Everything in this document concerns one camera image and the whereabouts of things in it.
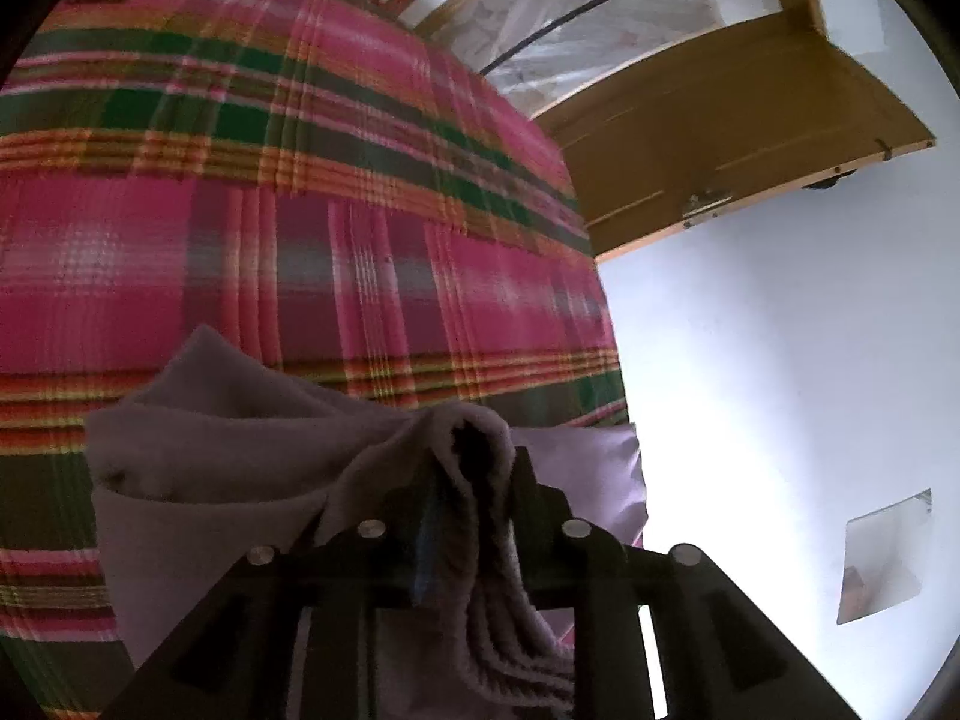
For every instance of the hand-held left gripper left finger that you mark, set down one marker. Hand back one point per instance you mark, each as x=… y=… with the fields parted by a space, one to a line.
x=424 y=547

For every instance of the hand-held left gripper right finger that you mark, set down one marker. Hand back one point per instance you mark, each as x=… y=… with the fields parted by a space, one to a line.
x=536 y=521

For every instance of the purple fleece pants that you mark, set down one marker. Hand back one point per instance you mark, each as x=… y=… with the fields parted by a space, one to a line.
x=225 y=480

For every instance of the grey square mat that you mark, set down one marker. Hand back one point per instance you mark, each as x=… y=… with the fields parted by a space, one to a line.
x=885 y=555

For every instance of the plaid bed sheet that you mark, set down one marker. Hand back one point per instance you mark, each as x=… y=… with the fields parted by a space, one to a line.
x=300 y=202

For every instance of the wooden door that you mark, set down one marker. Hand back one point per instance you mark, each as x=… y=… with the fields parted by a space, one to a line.
x=720 y=127

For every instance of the clear plastic curtain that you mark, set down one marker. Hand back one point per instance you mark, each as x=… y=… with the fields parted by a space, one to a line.
x=600 y=7

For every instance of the black pole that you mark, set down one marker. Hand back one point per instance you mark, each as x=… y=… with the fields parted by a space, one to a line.
x=600 y=6

